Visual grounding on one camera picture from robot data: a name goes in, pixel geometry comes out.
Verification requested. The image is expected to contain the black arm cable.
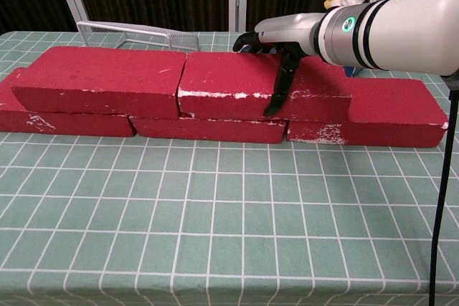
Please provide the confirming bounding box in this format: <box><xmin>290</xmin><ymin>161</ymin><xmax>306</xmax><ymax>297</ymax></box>
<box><xmin>428</xmin><ymin>76</ymin><xmax>459</xmax><ymax>306</ymax></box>

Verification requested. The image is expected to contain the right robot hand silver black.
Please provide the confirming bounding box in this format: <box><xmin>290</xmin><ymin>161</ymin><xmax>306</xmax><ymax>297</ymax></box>
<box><xmin>232</xmin><ymin>11</ymin><xmax>329</xmax><ymax>118</ymax></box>

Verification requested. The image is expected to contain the red foam brick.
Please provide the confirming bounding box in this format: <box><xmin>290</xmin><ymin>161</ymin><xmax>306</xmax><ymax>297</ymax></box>
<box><xmin>128</xmin><ymin>112</ymin><xmax>288</xmax><ymax>145</ymax></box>
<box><xmin>177</xmin><ymin>51</ymin><xmax>353</xmax><ymax>123</ymax></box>
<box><xmin>10</xmin><ymin>46</ymin><xmax>187</xmax><ymax>120</ymax></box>
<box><xmin>0</xmin><ymin>67</ymin><xmax>137</xmax><ymax>138</ymax></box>
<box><xmin>285</xmin><ymin>78</ymin><xmax>449</xmax><ymax>148</ymax></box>

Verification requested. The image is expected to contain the green checked tablecloth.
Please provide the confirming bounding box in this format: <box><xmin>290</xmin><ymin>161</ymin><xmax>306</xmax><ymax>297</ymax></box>
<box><xmin>0</xmin><ymin>29</ymin><xmax>459</xmax><ymax>306</ymax></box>

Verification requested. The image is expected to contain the silver wire mesh rack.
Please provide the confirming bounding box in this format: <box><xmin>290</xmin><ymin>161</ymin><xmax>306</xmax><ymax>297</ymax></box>
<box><xmin>76</xmin><ymin>21</ymin><xmax>200</xmax><ymax>52</ymax></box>

